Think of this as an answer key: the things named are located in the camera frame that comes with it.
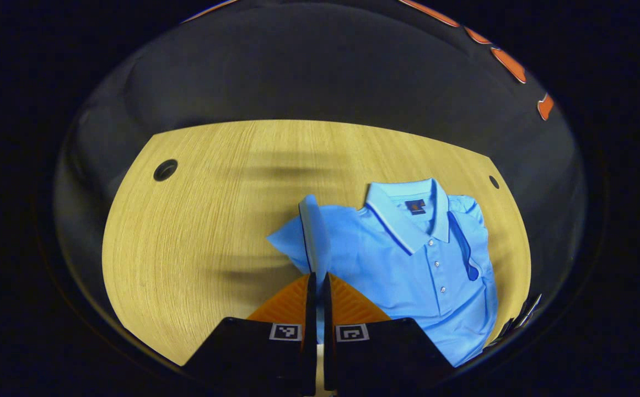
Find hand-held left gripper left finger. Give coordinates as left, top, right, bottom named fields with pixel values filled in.
left=182, top=272, right=318, bottom=396

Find dark grey side curtain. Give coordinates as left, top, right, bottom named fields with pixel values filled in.
left=54, top=55, right=158, bottom=315

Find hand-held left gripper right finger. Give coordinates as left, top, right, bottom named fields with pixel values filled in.
left=321, top=272, right=455, bottom=393

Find light blue polo T-shirt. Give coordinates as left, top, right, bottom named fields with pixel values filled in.
left=266, top=178, right=499, bottom=368

